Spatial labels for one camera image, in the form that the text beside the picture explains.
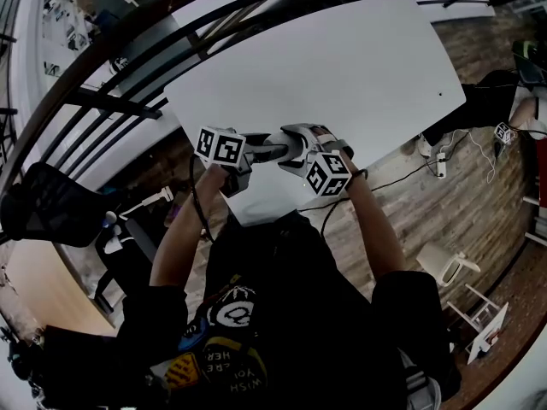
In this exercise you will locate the white power strip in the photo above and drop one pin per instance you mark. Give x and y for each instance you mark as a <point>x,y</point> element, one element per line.
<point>441,167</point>

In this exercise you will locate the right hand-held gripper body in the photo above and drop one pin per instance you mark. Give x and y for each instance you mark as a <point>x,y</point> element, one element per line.
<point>327,173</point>

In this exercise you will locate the person's black printed shirt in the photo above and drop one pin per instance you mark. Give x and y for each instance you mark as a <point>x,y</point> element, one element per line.
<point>290,293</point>

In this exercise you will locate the white stool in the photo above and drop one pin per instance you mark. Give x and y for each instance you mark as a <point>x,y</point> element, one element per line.
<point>431,259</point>
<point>487,335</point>

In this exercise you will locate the person's right forearm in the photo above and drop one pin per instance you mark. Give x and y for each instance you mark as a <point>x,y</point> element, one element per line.
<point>376,229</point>

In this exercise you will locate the person's left forearm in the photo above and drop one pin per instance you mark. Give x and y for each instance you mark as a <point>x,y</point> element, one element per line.
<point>188,229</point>

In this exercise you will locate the person's right hand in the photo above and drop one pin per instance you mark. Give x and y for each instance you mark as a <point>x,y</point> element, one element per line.
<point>322,132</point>

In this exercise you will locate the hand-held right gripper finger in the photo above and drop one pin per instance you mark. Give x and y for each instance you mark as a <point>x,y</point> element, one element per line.
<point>282,148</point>

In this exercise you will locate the black railing with wooden rail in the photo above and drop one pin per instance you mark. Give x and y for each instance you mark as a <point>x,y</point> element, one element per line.
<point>128,105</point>

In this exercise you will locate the black office chair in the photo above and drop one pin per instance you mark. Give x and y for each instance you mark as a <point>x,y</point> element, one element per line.
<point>55,203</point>

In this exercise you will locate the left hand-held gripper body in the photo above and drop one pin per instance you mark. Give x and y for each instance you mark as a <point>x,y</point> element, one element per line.
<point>222,148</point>

